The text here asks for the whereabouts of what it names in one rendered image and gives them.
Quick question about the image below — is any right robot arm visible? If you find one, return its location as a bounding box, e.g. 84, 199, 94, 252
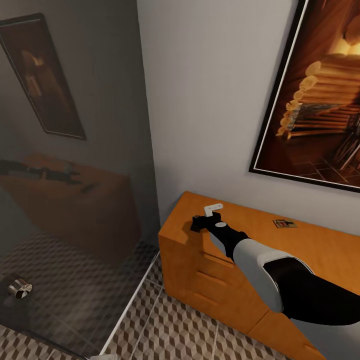
192, 203, 360, 360

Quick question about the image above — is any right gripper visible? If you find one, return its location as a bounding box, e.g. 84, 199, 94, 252
192, 212, 221, 230

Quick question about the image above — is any mousetrap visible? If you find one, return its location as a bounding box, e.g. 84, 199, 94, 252
273, 219, 298, 228
191, 215, 201, 233

